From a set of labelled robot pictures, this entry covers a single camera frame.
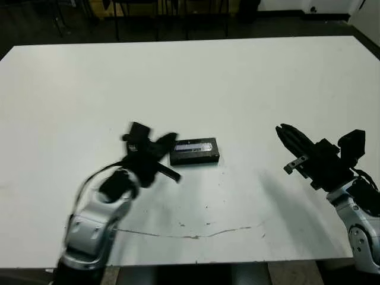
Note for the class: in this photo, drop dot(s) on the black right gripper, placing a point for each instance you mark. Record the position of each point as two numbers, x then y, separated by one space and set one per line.
326 169

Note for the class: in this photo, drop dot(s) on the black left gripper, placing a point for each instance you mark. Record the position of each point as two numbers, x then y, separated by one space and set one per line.
142 161

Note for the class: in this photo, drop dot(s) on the black box lid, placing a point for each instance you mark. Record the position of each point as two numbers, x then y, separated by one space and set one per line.
194 147

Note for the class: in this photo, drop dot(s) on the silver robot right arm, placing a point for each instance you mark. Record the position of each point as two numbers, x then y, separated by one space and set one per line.
359 225

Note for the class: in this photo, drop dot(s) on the black metal chair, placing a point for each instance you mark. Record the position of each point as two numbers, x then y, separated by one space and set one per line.
116 26

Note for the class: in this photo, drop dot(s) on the black trash bin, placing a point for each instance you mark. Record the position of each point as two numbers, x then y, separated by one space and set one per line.
248 10

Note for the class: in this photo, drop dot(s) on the white cabinet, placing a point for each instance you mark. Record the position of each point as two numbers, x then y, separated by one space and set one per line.
366 13

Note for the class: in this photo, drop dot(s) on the chair with grey seat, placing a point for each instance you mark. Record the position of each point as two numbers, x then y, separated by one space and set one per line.
59 26

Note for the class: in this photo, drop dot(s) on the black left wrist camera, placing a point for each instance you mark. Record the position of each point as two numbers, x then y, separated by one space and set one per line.
138 132

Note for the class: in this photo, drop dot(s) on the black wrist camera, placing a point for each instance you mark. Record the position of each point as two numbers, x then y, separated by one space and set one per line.
353 142
138 132

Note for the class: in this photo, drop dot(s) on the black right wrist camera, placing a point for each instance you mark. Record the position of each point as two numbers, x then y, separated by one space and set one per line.
353 142

